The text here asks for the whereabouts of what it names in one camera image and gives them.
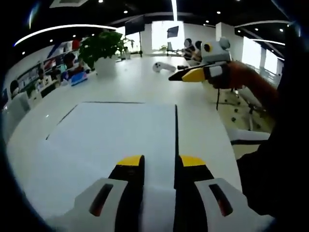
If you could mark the potted green plant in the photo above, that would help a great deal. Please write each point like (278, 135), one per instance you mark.
(105, 66)

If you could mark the black desk mat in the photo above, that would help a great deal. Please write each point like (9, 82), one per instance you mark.
(176, 145)

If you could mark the black screen on stand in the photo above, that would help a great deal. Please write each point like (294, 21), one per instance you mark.
(135, 24)

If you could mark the straight ceiling light strip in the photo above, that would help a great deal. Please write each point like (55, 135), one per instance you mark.
(174, 9)

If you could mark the white bound document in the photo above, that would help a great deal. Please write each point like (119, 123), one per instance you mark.
(108, 135)

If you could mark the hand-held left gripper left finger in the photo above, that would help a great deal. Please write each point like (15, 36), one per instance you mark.
(101, 212)

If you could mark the white wall shelf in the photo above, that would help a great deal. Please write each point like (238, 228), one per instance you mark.
(48, 62)

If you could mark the curved ceiling light strip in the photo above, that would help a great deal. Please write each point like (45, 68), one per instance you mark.
(62, 27)

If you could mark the grey desk partition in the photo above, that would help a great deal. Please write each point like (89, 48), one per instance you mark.
(14, 113)

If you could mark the small black device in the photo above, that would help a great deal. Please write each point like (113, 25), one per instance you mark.
(183, 67)

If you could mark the person's right hand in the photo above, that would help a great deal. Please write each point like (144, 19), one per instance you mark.
(236, 76)

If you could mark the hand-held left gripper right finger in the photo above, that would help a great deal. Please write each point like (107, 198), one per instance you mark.
(212, 215)

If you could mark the blue tissue box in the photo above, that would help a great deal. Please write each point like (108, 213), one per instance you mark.
(79, 79)

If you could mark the ceiling air vent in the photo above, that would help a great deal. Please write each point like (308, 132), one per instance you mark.
(70, 2)

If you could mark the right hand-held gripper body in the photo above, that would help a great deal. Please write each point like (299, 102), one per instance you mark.
(218, 52)

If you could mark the small black wall screen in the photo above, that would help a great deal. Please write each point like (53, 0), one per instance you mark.
(173, 31)

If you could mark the white chair armrest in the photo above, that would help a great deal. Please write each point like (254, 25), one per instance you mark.
(251, 136)

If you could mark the white handheld controller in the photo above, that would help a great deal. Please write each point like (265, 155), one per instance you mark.
(164, 67)

